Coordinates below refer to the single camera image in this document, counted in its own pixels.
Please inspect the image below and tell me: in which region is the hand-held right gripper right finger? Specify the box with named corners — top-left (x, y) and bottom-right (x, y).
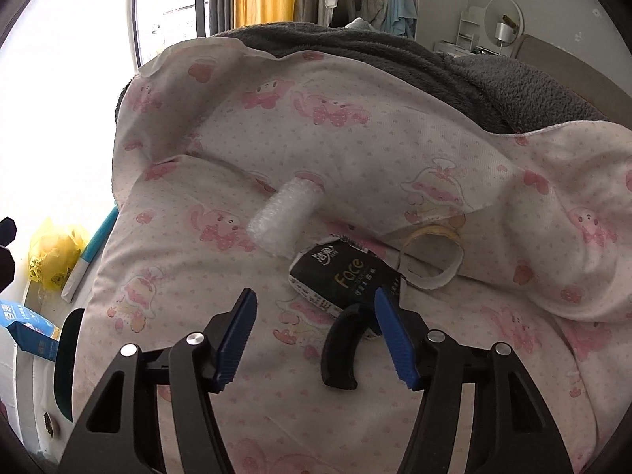
top-left (374, 286), bottom-right (574, 474)

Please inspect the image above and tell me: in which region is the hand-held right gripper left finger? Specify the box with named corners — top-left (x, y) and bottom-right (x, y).
top-left (56, 287), bottom-right (258, 474)

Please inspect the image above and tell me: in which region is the black curved plastic handle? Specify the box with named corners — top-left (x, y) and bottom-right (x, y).
top-left (320, 303), bottom-right (380, 391)

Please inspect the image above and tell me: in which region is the beige tape ring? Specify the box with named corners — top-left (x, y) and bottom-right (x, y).
top-left (397, 224), bottom-right (466, 291)

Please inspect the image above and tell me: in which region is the black tissue packet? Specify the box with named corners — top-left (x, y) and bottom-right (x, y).
top-left (288, 237), bottom-right (406, 339)

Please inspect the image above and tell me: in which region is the bubble wrap roll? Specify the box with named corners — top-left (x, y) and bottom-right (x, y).
top-left (247, 176), bottom-right (325, 259)

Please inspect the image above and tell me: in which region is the black waste bin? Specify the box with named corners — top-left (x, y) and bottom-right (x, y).
top-left (53, 307), bottom-right (87, 423)

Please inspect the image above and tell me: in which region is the yellow plastic bag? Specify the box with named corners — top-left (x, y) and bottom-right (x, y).
top-left (27, 217), bottom-right (92, 292)

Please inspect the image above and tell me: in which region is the blue and white toy stick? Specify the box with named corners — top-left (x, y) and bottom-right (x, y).
top-left (60, 206), bottom-right (120, 303)

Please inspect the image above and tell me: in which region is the blue cardboard box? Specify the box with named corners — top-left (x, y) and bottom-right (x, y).
top-left (0, 300), bottom-right (62, 361)

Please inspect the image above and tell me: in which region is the pink printed blanket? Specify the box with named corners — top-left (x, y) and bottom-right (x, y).
top-left (62, 37), bottom-right (632, 474)

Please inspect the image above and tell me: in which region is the dark grey fleece blanket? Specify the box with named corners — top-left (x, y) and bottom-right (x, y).
top-left (115, 21), bottom-right (613, 135)

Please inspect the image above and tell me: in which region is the white vanity desk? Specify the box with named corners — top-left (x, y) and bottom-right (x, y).
top-left (434, 39), bottom-right (514, 60)

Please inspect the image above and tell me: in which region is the beige bed headboard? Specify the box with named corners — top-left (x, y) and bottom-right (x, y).
top-left (513, 34), bottom-right (632, 124)

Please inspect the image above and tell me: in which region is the white desk organizer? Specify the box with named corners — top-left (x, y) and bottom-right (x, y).
top-left (457, 6), bottom-right (488, 50)

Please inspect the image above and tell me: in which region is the light blue hanging garment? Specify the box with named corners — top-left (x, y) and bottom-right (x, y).
top-left (385, 0), bottom-right (421, 40)

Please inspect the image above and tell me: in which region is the round white mirror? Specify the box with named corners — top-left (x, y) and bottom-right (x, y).
top-left (481, 0), bottom-right (525, 55)

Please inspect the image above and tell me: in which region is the window with dark frame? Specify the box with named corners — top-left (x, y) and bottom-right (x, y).
top-left (128, 0), bottom-right (208, 67)

